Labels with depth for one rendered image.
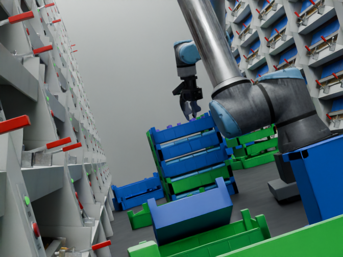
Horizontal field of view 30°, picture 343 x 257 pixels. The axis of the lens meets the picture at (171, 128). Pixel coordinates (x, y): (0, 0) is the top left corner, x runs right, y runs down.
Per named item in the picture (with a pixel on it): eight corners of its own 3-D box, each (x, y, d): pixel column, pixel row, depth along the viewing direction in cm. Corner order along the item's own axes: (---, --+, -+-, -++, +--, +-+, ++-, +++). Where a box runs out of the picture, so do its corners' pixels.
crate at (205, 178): (226, 175, 312) (221, 159, 312) (234, 176, 292) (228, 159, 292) (167, 193, 309) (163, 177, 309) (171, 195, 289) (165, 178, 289)
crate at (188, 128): (212, 127, 312) (207, 112, 313) (218, 125, 292) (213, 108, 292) (153, 145, 310) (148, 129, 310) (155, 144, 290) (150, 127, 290)
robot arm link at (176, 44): (174, 41, 293) (171, 41, 303) (178, 68, 295) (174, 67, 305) (194, 38, 294) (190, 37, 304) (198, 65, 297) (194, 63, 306)
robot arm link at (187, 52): (202, 38, 282) (196, 37, 294) (177, 47, 281) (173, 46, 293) (209, 58, 284) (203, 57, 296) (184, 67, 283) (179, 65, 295)
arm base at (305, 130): (327, 134, 234) (317, 108, 234) (335, 133, 215) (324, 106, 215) (277, 152, 235) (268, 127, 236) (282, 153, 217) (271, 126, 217)
